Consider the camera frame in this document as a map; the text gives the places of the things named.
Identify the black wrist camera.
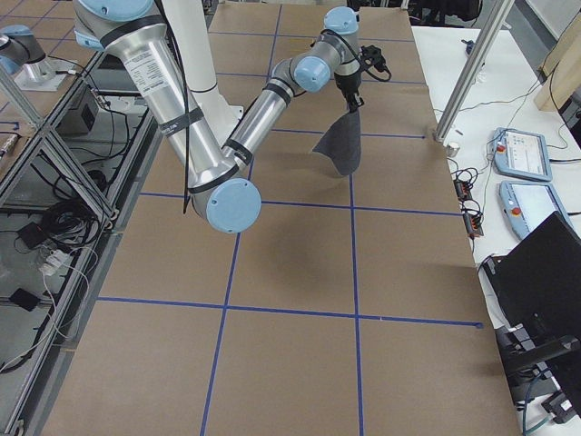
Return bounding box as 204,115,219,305
359,45,392,83

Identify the upper blue teach pendant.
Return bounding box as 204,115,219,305
492,127,552,182

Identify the wooden board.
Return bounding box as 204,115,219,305
535,13,580,111

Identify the black laptop monitor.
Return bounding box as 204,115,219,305
483,212,580,412

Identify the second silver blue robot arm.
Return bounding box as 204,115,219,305
1,25,46,74

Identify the dark grey towel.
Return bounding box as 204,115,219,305
312,110,361,176

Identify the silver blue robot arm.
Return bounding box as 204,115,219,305
74,1,362,233

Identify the lower blue teach pendant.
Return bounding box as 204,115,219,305
498,181,572,240

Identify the black cable bundle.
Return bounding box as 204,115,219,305
40,199,105,251

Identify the blue teach pendant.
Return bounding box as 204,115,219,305
498,181,572,240
492,127,552,182

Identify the black power adapter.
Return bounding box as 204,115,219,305
17,223,47,249

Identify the black power strip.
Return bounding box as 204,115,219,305
453,179,484,240

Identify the grey control box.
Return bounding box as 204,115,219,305
56,85,103,136

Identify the aluminium frame post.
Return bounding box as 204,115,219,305
433,0,515,144

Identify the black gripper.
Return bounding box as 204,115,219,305
334,72,363,109

